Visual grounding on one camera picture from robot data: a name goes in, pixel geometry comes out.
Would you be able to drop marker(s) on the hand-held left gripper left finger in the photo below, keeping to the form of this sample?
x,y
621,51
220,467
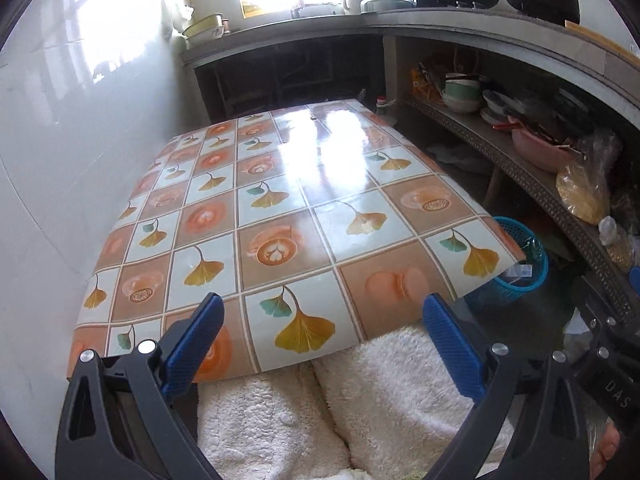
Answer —
x,y
192,345

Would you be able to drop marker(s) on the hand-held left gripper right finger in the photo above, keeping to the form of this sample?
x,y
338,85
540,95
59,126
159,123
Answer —
x,y
455,350

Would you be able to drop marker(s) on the blue plastic basket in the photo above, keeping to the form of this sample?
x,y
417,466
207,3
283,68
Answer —
x,y
530,280

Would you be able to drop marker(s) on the person's right hand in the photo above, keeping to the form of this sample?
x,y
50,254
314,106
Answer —
x,y
605,447

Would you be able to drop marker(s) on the white fleece pants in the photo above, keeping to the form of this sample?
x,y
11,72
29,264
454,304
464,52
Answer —
x,y
280,425

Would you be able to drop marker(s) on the small bag of beans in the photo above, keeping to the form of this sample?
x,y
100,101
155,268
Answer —
x,y
617,250

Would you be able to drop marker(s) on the wooden shelf leg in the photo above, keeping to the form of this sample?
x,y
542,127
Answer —
x,y
492,187

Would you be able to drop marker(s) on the perforated metal shelf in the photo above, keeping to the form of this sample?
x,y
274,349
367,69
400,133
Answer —
x,y
540,195

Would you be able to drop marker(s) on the bag of yellow noodles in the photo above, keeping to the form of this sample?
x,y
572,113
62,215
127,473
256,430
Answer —
x,y
580,195

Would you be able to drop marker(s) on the pink basin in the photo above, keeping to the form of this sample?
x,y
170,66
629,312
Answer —
x,y
540,152

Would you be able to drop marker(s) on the stack of plates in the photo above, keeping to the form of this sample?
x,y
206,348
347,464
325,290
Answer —
x,y
497,107

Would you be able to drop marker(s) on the stack of green white bowls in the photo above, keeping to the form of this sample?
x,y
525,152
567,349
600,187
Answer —
x,y
460,95

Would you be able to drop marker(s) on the cooking oil bottle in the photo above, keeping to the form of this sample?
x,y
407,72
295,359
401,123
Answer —
x,y
382,105

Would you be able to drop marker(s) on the orange snack packets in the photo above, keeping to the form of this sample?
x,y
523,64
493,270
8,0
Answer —
x,y
422,85

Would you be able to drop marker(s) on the yellow enamel basin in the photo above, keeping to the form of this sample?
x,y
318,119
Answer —
x,y
205,27

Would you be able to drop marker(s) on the grey concrete counter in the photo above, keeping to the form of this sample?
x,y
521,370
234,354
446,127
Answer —
x,y
450,22

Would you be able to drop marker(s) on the steel basin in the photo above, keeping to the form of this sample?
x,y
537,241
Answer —
x,y
385,5

